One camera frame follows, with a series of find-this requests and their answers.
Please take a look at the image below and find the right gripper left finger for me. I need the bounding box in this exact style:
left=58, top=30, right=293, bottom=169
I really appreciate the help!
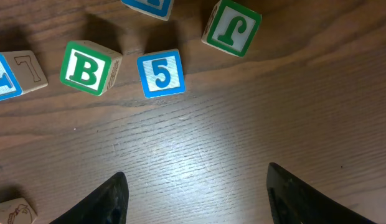
left=50, top=172, right=129, bottom=224

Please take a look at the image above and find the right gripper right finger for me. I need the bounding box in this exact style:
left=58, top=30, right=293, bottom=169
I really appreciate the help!
left=266, top=162, right=375, bottom=224

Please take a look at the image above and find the red A block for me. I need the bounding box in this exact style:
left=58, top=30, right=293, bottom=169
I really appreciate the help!
left=0, top=198, right=37, bottom=224

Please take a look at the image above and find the green B block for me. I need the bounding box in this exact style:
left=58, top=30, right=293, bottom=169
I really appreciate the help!
left=60, top=40, right=123, bottom=96

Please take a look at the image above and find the blue 5 block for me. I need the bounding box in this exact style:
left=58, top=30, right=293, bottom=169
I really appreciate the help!
left=137, top=49, right=186, bottom=98

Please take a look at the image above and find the blue P block centre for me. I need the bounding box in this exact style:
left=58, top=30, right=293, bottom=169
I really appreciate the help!
left=0, top=50, right=48, bottom=101

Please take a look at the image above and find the green J block right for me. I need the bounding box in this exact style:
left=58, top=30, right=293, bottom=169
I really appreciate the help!
left=201, top=0, right=262, bottom=57

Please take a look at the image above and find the blue H block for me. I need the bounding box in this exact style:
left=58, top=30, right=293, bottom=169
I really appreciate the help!
left=121, top=0, right=174, bottom=21

